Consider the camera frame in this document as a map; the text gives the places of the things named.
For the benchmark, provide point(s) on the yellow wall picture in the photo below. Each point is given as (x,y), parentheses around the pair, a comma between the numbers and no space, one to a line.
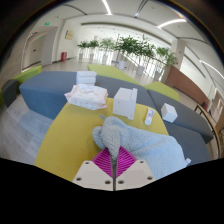
(69,35)

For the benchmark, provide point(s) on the tall white box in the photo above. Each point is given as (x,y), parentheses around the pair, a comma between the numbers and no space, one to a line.
(124,103)

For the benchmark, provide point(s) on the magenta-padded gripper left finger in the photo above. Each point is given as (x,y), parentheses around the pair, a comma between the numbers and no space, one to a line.
(91,175)

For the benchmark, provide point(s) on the green exit sign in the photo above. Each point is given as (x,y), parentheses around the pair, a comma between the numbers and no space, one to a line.
(47,23)

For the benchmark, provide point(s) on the black metal framed table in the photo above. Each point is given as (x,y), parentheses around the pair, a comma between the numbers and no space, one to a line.
(208,115)

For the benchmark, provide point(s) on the long green upholstered bench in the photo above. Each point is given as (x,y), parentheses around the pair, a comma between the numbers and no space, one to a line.
(28,74)

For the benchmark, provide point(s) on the red bin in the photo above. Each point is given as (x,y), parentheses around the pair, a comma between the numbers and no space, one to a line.
(63,56)

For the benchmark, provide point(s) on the ceiling strip lights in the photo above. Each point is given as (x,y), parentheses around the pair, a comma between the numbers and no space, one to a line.
(106,6)

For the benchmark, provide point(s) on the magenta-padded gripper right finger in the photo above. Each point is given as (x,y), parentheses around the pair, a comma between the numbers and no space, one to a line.
(136,175)

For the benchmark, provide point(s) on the light blue towel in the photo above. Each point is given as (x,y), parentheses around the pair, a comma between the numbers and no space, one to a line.
(150,146)

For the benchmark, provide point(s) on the grey upholstered bench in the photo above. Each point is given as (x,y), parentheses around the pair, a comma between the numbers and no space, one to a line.
(193,143)
(190,116)

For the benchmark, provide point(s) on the small white cube box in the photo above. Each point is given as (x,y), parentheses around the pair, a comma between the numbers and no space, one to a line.
(169,112)

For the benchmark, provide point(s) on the white wet wipes pack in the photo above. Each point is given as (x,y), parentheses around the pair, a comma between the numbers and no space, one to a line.
(86,96)

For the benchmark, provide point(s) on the dark grey ottoman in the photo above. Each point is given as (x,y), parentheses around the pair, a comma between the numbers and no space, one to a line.
(9,92)

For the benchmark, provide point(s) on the blue upholstered bench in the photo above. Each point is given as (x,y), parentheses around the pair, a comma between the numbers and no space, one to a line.
(43,93)

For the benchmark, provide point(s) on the row of potted plants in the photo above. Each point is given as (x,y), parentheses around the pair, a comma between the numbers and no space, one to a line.
(128,46)

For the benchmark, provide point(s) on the white tube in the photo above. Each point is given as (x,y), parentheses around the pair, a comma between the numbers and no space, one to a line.
(149,116)

